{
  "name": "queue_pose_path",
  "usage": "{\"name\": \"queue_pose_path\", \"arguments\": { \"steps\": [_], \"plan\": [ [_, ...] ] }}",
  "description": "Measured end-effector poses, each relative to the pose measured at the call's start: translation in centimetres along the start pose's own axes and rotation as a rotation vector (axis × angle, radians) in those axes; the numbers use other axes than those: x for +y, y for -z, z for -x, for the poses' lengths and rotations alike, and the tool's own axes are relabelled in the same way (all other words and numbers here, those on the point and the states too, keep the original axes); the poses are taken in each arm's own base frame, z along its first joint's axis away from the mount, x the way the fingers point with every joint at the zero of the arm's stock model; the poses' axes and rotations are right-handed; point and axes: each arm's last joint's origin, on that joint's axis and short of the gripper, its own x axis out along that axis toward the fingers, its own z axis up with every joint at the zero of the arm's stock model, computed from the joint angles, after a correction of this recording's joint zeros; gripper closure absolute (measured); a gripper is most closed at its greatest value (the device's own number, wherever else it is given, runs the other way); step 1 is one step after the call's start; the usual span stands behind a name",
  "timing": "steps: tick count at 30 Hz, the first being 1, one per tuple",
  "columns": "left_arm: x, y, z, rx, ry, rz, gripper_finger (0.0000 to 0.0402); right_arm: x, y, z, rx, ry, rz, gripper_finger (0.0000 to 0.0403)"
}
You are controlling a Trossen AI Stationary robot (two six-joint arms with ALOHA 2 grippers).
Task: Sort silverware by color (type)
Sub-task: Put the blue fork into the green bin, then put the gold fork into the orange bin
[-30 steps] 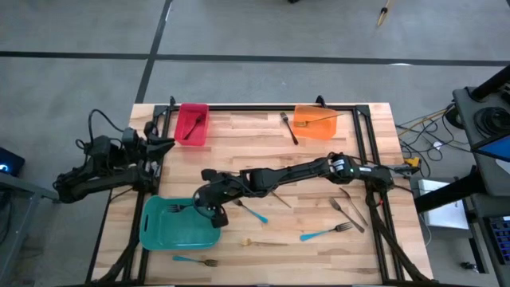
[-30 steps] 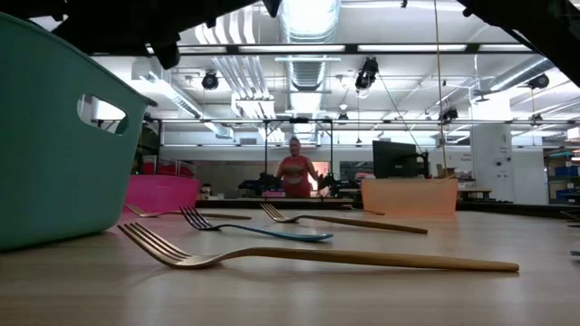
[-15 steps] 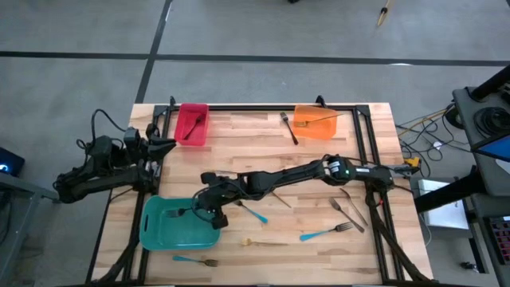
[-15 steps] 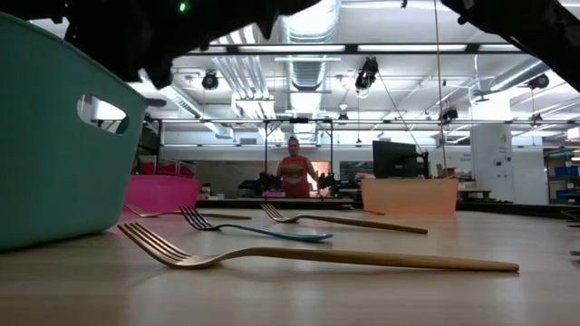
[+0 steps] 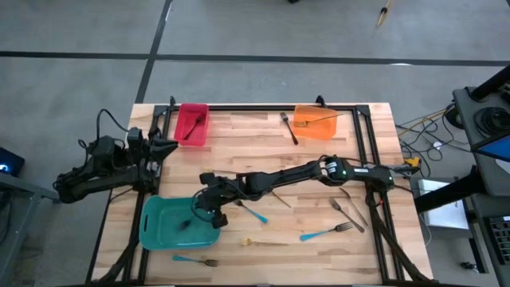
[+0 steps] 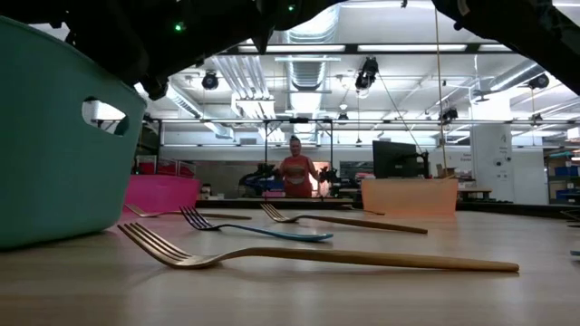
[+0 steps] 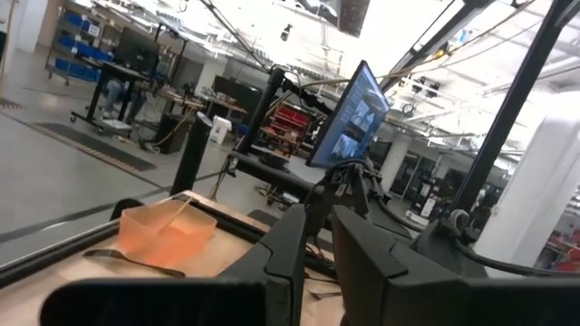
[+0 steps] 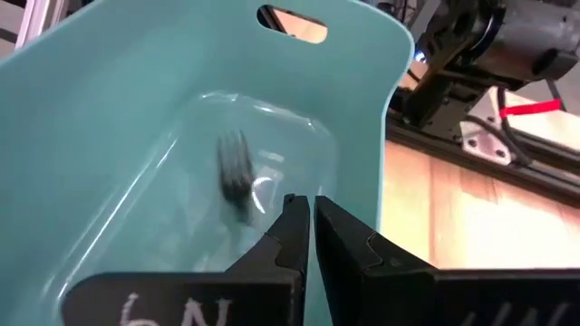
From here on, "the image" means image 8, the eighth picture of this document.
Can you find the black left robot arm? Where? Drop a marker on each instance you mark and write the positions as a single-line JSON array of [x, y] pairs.
[[521, 41]]

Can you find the red tag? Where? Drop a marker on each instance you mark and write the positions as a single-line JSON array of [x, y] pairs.
[[530, 108]]

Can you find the silver base bracket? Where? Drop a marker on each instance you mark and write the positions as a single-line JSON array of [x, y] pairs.
[[487, 145]]

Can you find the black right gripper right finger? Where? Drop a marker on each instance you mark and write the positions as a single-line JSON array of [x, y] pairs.
[[408, 299]]

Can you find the black aluminium table frame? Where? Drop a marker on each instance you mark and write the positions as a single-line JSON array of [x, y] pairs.
[[544, 181]]

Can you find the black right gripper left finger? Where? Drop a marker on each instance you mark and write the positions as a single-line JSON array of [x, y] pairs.
[[204, 299]]

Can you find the teal plastic bin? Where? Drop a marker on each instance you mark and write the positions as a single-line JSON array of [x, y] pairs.
[[113, 136]]

